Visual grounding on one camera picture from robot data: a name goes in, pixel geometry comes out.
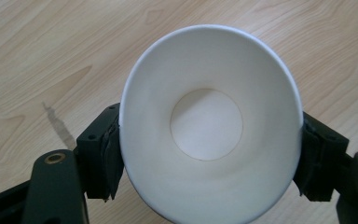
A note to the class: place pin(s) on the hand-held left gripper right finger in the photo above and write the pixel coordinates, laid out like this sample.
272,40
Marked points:
320,161

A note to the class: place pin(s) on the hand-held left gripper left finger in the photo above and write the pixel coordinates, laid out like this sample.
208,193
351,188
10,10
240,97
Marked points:
101,155

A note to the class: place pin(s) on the floral white paper cup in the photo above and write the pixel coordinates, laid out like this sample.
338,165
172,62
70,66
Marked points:
205,124

